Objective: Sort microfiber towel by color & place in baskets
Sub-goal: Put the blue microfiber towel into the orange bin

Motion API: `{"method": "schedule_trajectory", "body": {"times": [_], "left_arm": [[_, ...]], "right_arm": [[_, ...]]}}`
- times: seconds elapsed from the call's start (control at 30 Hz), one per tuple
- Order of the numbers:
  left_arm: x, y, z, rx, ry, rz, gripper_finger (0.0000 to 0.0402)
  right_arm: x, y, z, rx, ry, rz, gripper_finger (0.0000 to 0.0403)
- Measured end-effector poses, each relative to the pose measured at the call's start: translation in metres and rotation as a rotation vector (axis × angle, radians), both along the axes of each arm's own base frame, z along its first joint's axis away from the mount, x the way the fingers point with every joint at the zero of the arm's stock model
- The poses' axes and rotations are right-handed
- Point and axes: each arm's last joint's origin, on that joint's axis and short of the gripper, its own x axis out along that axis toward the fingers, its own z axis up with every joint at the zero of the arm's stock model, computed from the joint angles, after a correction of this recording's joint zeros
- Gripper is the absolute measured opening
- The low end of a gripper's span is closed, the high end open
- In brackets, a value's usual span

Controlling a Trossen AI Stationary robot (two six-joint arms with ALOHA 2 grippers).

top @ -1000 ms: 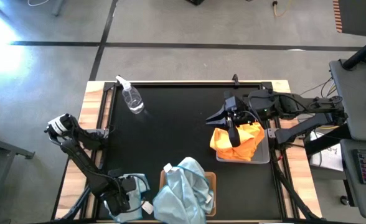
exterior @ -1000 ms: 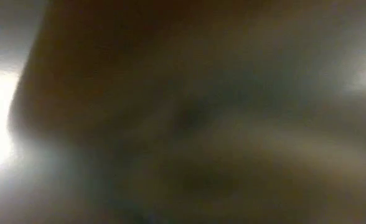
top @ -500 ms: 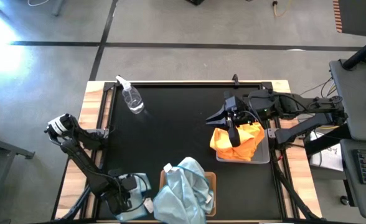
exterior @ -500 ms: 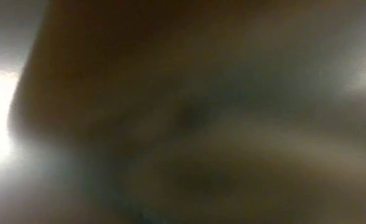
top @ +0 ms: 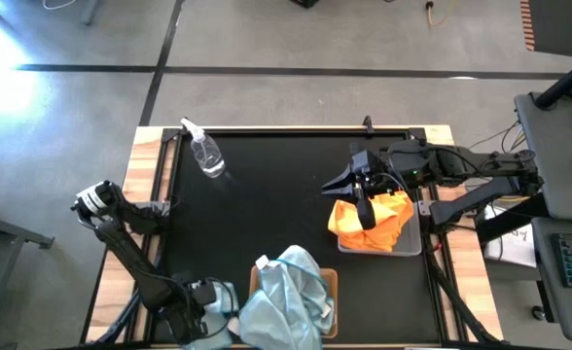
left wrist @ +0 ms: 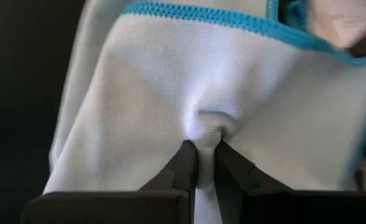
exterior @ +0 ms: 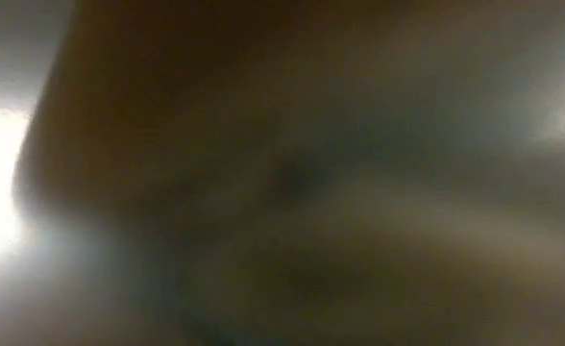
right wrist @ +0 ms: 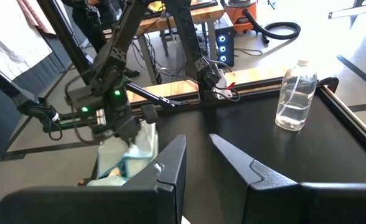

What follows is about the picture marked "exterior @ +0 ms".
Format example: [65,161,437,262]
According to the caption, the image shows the brown plastic basket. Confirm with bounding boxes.
[11,0,565,346]

